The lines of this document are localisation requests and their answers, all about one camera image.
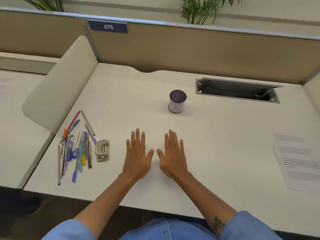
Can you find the person's left forearm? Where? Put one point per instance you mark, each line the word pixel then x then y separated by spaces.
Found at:
pixel 105 202

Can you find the person's right thumb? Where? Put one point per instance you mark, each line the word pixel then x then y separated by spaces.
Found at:
pixel 160 156

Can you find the green potted plant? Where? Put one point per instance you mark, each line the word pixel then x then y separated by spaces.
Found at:
pixel 202 8
pixel 46 2

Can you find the white pen cup dark rim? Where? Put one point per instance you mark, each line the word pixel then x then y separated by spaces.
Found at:
pixel 177 103

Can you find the person's right forearm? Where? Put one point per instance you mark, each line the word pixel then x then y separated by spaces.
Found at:
pixel 205 199

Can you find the pile of assorted pens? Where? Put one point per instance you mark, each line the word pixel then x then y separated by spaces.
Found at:
pixel 76 149

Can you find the person's right hand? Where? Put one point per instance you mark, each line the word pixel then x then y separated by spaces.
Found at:
pixel 173 162

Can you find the person's left middle finger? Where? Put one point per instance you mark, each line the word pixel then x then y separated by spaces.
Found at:
pixel 137 141

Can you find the person's left hand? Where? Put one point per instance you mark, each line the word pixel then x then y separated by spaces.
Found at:
pixel 136 162

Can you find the blue denim shirt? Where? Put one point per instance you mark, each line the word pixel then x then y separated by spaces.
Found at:
pixel 165 229

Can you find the person's left little finger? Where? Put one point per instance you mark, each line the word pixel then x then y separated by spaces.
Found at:
pixel 128 148

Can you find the tan fabric partition panel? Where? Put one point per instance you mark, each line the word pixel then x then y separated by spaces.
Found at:
pixel 200 52
pixel 37 34

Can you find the grey metal hole punch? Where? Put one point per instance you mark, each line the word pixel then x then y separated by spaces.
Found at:
pixel 102 150

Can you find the blue partition sign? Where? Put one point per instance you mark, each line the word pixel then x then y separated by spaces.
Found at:
pixel 108 26

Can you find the person's left thumb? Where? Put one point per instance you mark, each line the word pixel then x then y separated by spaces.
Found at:
pixel 150 156

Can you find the person's right middle finger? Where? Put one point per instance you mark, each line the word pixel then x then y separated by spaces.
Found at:
pixel 172 142

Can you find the person's right little finger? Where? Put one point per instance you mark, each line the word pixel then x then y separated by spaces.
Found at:
pixel 181 148

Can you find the cream side divider panel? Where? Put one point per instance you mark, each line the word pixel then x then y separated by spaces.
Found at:
pixel 62 84

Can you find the printed white paper sheet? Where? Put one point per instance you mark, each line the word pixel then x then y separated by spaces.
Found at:
pixel 287 183
pixel 296 157

